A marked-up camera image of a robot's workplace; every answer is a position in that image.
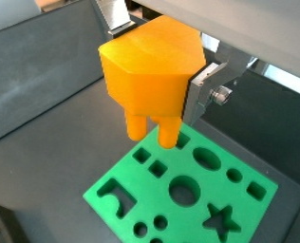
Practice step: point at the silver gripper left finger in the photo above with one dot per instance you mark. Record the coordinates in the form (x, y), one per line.
(117, 17)

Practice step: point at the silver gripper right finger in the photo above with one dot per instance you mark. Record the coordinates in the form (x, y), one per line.
(228, 63)

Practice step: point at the orange three prong block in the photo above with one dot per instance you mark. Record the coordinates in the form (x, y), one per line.
(147, 65)

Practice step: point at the black object at corner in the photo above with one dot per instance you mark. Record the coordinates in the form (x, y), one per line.
(11, 231)

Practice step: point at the green shape sorter board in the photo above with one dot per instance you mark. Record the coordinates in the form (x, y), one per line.
(192, 194)

